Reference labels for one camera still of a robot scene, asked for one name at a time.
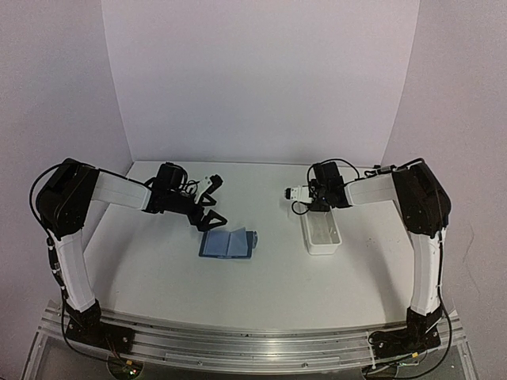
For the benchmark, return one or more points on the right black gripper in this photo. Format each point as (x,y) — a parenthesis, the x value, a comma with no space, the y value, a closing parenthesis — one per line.
(319,207)

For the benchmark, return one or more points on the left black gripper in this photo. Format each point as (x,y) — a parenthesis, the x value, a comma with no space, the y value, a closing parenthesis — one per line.
(203,224)

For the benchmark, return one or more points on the blue card holder wallet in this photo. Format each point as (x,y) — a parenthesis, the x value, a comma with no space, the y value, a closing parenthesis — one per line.
(228,245)

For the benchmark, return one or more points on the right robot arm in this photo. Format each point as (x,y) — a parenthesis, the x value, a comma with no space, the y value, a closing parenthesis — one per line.
(421,203)

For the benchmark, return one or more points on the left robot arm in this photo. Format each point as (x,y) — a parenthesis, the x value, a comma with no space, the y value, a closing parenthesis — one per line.
(61,198)

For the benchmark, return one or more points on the white plastic tray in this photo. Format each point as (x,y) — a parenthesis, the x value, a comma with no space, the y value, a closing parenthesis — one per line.
(320,233)

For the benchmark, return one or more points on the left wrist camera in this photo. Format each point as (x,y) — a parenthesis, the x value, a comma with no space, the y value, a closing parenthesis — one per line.
(208,185)

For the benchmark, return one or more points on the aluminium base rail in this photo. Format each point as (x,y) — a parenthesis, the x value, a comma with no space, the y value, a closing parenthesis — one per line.
(238,351)

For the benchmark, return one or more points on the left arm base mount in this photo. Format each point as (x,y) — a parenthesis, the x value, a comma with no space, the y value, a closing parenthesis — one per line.
(87,328)

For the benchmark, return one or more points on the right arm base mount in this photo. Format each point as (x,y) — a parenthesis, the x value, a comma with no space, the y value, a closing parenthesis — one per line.
(419,335)

